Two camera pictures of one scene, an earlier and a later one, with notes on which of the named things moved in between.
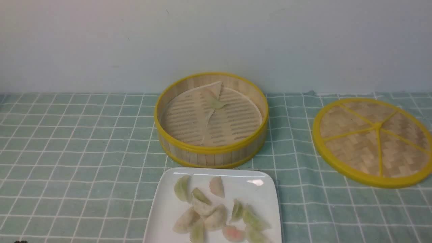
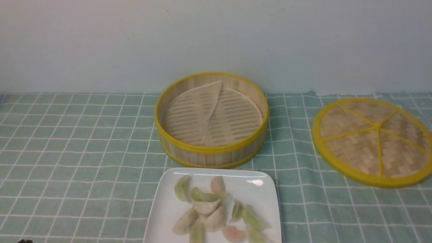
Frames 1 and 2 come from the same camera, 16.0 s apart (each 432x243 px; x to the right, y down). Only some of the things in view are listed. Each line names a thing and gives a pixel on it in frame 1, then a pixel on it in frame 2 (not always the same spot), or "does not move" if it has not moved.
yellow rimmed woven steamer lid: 374,143 does not move
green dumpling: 208,98 → 197,195
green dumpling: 183,188 does not move
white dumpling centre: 205,209 does not move
